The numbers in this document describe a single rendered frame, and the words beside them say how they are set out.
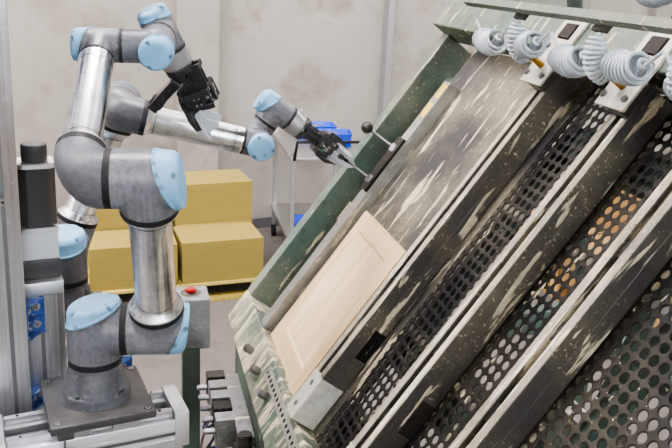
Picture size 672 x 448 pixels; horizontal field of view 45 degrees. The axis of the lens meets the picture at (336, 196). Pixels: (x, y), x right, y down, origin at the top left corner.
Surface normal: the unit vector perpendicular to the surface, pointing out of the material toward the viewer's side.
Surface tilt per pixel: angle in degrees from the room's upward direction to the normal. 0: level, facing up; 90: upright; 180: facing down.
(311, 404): 90
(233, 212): 90
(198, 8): 90
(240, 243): 90
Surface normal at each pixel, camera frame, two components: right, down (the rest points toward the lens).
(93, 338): 0.14, 0.27
